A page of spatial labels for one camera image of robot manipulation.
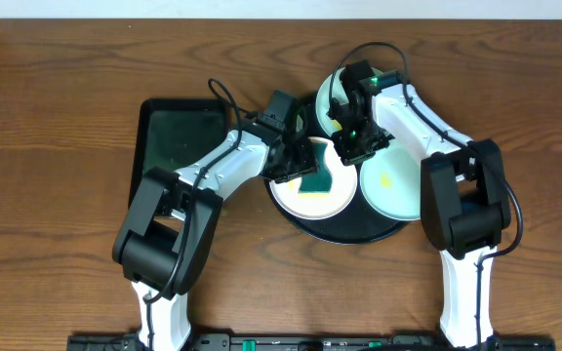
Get mint plate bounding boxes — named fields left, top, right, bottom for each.
left=359, top=140, right=421, bottom=221
left=315, top=65, right=389, bottom=140

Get green yellow sponge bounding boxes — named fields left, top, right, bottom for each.
left=299, top=143, right=333, bottom=193

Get white pink plate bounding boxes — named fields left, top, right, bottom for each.
left=268, top=136, right=358, bottom=220

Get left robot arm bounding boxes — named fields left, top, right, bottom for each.
left=112, top=113, right=317, bottom=350

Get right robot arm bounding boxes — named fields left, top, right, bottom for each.
left=326, top=67, right=514, bottom=348

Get black round tray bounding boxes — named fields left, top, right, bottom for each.
left=264, top=94, right=407, bottom=245

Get black rectangular tray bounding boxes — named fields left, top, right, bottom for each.
left=129, top=97, right=228, bottom=200

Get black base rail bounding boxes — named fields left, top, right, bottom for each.
left=66, top=333, right=556, bottom=351

